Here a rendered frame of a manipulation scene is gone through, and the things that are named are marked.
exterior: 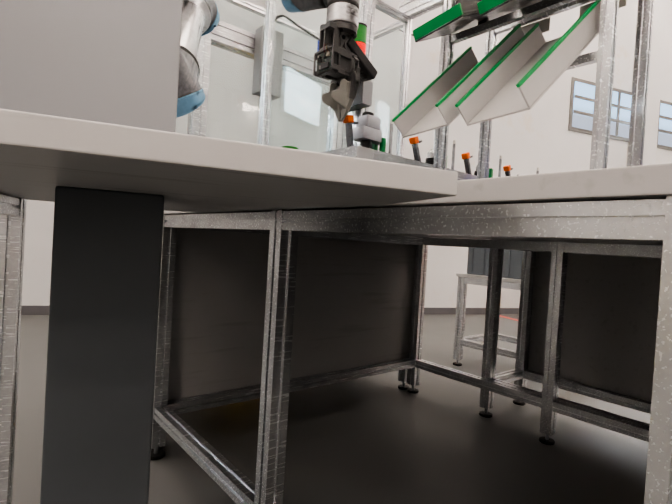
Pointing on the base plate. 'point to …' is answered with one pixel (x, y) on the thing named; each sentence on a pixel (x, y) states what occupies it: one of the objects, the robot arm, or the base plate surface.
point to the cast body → (368, 128)
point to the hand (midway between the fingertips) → (343, 116)
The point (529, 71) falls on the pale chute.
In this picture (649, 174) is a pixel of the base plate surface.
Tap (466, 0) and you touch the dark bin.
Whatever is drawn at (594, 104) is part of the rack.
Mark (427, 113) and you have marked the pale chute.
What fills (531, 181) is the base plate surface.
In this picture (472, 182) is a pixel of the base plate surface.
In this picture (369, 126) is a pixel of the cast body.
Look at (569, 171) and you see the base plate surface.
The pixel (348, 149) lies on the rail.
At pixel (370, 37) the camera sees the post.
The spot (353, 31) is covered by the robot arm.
